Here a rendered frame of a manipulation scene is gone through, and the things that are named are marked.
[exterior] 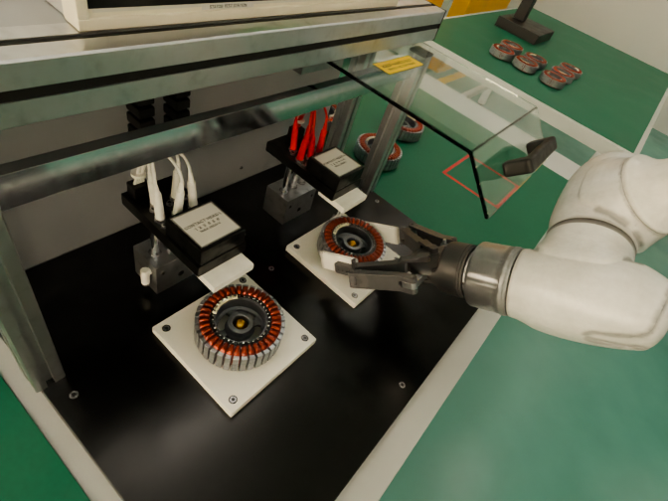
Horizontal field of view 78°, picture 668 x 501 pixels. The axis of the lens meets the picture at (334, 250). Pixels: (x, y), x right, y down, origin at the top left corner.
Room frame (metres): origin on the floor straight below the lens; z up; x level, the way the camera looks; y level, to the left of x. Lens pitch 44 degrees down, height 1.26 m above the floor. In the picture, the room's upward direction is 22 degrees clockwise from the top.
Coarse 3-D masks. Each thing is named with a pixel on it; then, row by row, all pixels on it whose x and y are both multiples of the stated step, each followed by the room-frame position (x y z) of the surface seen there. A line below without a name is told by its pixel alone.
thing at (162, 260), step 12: (144, 252) 0.32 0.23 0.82; (168, 252) 0.34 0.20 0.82; (144, 264) 0.32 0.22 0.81; (156, 264) 0.31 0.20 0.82; (168, 264) 0.32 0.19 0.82; (180, 264) 0.34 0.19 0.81; (156, 276) 0.31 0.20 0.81; (168, 276) 0.32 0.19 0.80; (180, 276) 0.34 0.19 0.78; (156, 288) 0.31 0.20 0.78
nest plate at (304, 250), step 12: (336, 216) 0.59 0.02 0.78; (300, 240) 0.50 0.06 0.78; (312, 240) 0.51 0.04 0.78; (300, 252) 0.47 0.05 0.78; (312, 252) 0.48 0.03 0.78; (312, 264) 0.45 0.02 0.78; (324, 276) 0.44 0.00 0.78; (336, 276) 0.45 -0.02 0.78; (348, 276) 0.46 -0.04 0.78; (336, 288) 0.43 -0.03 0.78; (348, 288) 0.43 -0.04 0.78; (360, 288) 0.44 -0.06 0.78; (348, 300) 0.42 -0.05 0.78; (360, 300) 0.42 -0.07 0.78
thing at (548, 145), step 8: (552, 136) 0.57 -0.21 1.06; (528, 144) 0.57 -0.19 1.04; (536, 144) 0.56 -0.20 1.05; (544, 144) 0.53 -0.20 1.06; (552, 144) 0.55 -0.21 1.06; (528, 152) 0.56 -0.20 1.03; (536, 152) 0.50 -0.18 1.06; (544, 152) 0.52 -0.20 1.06; (552, 152) 0.54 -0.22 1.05; (512, 160) 0.49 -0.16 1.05; (520, 160) 0.48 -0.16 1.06; (528, 160) 0.47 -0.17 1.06; (536, 160) 0.49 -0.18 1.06; (544, 160) 0.51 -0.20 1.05; (504, 168) 0.48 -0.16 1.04; (512, 168) 0.48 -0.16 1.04; (520, 168) 0.47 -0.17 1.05; (528, 168) 0.47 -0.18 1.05; (536, 168) 0.48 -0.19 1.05; (512, 176) 0.48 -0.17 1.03
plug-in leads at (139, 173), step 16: (176, 160) 0.37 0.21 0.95; (144, 176) 0.35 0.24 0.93; (176, 176) 0.36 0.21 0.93; (192, 176) 0.36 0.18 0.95; (128, 192) 0.34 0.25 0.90; (144, 192) 0.34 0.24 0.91; (160, 192) 0.32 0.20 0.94; (176, 192) 0.34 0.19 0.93; (192, 192) 0.36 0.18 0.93; (160, 208) 0.32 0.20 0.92; (176, 208) 0.33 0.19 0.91
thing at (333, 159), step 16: (272, 144) 0.55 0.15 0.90; (288, 144) 0.57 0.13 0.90; (288, 160) 0.54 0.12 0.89; (304, 160) 0.55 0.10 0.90; (320, 160) 0.53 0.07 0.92; (336, 160) 0.54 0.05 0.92; (352, 160) 0.56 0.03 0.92; (288, 176) 0.55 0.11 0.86; (304, 176) 0.52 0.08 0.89; (320, 176) 0.51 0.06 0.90; (336, 176) 0.50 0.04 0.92; (352, 176) 0.53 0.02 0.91; (320, 192) 0.51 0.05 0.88; (336, 192) 0.50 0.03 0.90; (352, 192) 0.54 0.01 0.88; (336, 208) 0.50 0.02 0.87
